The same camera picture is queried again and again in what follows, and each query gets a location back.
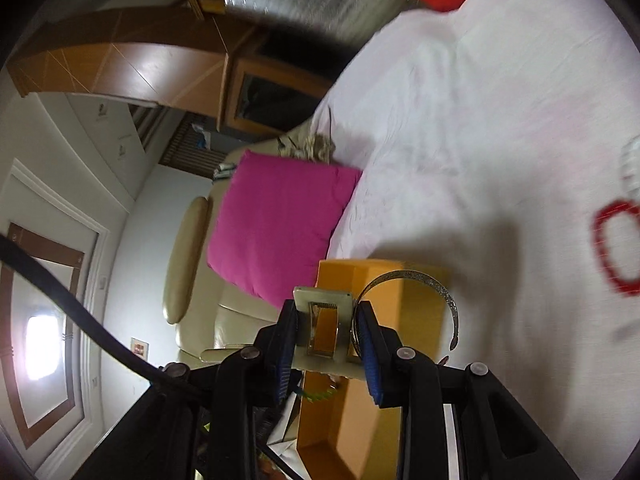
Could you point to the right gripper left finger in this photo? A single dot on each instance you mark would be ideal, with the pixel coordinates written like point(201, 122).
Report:
point(276, 345)

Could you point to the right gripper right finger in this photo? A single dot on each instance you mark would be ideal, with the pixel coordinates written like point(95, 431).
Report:
point(379, 346)

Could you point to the beige hair claw clip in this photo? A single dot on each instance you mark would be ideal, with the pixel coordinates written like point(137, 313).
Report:
point(323, 341)

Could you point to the silver glitter headband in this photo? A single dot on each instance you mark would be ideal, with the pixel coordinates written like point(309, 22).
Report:
point(405, 275)

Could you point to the beige leather sofa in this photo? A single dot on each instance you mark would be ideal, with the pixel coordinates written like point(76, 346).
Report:
point(207, 312)

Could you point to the magenta pillow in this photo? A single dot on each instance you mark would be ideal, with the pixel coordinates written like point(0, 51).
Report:
point(275, 223)

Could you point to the beige fringed cloth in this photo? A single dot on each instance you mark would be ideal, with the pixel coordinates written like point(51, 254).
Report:
point(304, 144)

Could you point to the pink white towel blanket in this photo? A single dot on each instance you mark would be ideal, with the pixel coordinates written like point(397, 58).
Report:
point(495, 142)

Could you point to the curved wooden cabinet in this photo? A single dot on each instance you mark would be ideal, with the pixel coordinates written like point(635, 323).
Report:
point(160, 55)

